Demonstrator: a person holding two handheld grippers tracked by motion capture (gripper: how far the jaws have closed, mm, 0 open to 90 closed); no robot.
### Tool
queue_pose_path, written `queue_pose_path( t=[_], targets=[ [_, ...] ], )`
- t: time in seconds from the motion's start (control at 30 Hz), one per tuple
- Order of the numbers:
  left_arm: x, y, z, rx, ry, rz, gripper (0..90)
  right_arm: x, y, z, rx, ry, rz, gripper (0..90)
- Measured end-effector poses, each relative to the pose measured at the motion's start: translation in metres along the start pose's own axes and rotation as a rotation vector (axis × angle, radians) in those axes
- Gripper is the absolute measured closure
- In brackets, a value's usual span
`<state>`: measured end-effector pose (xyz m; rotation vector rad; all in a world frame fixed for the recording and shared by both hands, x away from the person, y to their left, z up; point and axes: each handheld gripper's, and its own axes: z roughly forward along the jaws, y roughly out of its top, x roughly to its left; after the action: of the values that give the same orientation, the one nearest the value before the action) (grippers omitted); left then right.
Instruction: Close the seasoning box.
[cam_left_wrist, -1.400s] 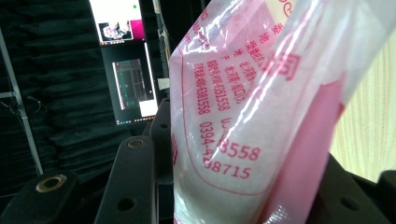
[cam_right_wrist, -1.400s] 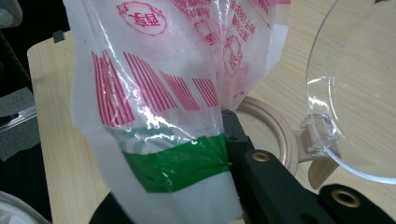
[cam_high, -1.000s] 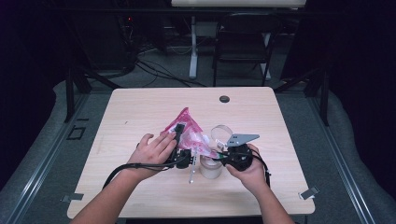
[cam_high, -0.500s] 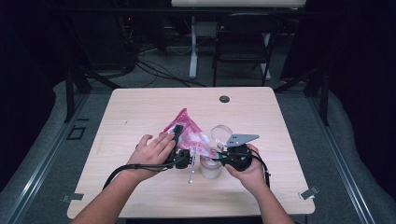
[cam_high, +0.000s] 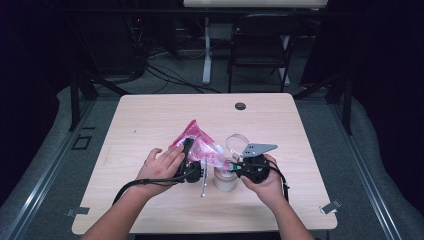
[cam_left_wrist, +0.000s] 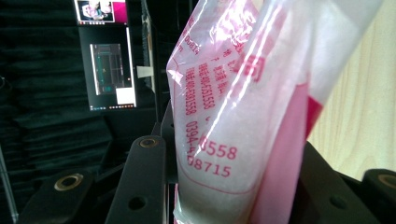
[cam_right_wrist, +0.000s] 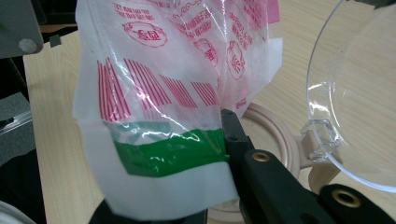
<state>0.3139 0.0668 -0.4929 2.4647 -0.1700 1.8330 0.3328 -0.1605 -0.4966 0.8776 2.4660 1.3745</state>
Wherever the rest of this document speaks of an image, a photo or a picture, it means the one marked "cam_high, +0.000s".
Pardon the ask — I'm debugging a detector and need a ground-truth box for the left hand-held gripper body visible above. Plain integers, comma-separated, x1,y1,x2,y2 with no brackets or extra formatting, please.
178,158,209,198

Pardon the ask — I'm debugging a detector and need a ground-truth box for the pink and white plastic bag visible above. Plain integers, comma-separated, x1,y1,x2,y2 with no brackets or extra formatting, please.
169,119,234,172

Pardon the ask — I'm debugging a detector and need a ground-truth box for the dark equipment rack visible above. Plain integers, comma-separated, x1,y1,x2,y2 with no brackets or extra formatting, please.
76,9,148,76

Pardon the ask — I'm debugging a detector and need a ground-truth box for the clear glass jug with handle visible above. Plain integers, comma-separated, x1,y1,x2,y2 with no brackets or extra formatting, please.
213,164,240,193

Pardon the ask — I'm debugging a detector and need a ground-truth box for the white desk with white legs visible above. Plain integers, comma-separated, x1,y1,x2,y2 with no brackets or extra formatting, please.
182,0,330,87

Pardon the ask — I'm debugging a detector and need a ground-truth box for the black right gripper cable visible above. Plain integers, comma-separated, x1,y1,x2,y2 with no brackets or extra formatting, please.
266,159,290,203

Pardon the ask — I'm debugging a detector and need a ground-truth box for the person's left hand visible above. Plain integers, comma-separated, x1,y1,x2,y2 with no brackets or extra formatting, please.
136,145,186,198

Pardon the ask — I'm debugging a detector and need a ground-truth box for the aluminium floor rail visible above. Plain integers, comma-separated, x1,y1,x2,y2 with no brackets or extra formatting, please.
0,99,98,240
328,99,403,240

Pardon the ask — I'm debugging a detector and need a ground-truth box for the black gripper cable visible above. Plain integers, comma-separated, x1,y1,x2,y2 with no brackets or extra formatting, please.
112,164,203,206
266,159,290,203

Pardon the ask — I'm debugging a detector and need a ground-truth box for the grey tape piece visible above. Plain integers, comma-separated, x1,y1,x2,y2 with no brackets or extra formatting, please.
319,198,343,215
65,206,91,218

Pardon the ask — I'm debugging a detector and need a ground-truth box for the black metal stand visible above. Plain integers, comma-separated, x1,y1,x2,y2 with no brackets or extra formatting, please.
68,66,132,132
292,71,354,136

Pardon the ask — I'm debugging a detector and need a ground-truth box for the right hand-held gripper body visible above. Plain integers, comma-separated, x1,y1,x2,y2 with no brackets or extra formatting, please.
237,143,279,184

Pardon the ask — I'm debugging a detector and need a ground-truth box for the black folding chair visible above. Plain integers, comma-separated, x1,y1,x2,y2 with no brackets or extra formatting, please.
227,13,304,94

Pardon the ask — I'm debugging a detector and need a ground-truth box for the bundle of black floor cables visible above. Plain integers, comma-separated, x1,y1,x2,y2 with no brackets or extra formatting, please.
143,61,223,95

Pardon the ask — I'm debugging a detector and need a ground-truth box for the grey box under white desk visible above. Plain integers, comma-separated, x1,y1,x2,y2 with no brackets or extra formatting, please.
209,22,234,42

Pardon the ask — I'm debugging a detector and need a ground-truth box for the person's right hand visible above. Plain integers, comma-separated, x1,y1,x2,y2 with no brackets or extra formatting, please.
240,153,288,210

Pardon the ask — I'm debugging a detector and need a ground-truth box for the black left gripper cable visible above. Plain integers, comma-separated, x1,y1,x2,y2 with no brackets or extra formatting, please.
112,164,203,206

